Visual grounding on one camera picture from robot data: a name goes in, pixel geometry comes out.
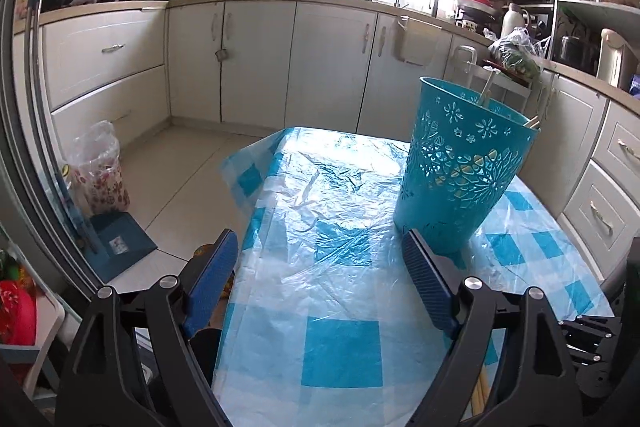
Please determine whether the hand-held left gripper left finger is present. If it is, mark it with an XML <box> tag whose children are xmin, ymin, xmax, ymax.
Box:
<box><xmin>56</xmin><ymin>228</ymin><xmax>240</xmax><ymax>427</ymax></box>

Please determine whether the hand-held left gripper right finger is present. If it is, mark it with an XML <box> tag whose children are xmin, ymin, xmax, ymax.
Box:
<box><xmin>401</xmin><ymin>228</ymin><xmax>583</xmax><ymax>427</ymax></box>

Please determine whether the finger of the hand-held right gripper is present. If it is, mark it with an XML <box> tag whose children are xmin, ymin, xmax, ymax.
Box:
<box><xmin>559</xmin><ymin>314</ymin><xmax>621</xmax><ymax>368</ymax></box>

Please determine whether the blue perforated plastic basket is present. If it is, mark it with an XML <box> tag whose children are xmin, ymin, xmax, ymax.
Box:
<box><xmin>393</xmin><ymin>77</ymin><xmax>542</xmax><ymax>256</ymax></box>

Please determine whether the bundle of wooden chopsticks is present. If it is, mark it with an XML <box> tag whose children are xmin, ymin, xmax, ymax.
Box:
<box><xmin>469</xmin><ymin>369</ymin><xmax>491</xmax><ymax>415</ymax></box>

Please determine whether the teal dustpan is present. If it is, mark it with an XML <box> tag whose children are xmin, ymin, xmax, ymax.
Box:
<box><xmin>82</xmin><ymin>212</ymin><xmax>160</xmax><ymax>283</ymax></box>

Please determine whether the blue checked plastic tablecloth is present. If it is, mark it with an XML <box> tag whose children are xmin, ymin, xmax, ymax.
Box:
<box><xmin>212</xmin><ymin>126</ymin><xmax>616</xmax><ymax>427</ymax></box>

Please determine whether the white three-drawer cabinet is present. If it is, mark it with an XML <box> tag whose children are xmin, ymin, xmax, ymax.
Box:
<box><xmin>520</xmin><ymin>72</ymin><xmax>640</xmax><ymax>283</ymax></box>

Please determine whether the floral plastic bag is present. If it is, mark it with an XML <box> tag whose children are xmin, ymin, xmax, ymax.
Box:
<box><xmin>62</xmin><ymin>121</ymin><xmax>131</xmax><ymax>218</ymax></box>

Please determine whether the red plastic item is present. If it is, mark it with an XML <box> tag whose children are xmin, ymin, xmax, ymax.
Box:
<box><xmin>0</xmin><ymin>279</ymin><xmax>38</xmax><ymax>348</ymax></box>

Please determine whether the white rolling storage rack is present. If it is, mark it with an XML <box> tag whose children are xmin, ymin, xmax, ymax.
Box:
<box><xmin>452</xmin><ymin>45</ymin><xmax>532</xmax><ymax>112</ymax></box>

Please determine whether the white door base cabinet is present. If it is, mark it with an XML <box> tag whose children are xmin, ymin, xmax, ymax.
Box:
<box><xmin>165</xmin><ymin>0</ymin><xmax>468</xmax><ymax>142</ymax></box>

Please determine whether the white two-drawer cabinet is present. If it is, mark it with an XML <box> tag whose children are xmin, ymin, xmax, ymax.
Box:
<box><xmin>40</xmin><ymin>4</ymin><xmax>171</xmax><ymax>148</ymax></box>

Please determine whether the white hanging cabinet bin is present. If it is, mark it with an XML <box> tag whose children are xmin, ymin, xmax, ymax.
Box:
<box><xmin>396</xmin><ymin>17</ymin><xmax>453</xmax><ymax>66</ymax></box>

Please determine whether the plastic bag of vegetables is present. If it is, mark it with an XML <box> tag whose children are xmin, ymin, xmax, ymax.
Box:
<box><xmin>487</xmin><ymin>27</ymin><xmax>548</xmax><ymax>80</ymax></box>

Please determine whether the white thermos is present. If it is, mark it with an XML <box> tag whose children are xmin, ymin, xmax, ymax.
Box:
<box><xmin>501</xmin><ymin>4</ymin><xmax>526</xmax><ymax>38</ymax></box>

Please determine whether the white electric water boiler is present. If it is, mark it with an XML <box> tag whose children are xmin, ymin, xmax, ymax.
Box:
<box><xmin>597</xmin><ymin>28</ymin><xmax>640</xmax><ymax>90</ymax></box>

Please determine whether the white countertop shelf rack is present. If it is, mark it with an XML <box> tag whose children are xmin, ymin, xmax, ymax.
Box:
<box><xmin>520</xmin><ymin>0</ymin><xmax>640</xmax><ymax>72</ymax></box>

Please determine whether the grey sliding door frame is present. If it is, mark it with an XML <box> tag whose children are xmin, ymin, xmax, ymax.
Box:
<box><xmin>0</xmin><ymin>0</ymin><xmax>101</xmax><ymax>303</ymax></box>

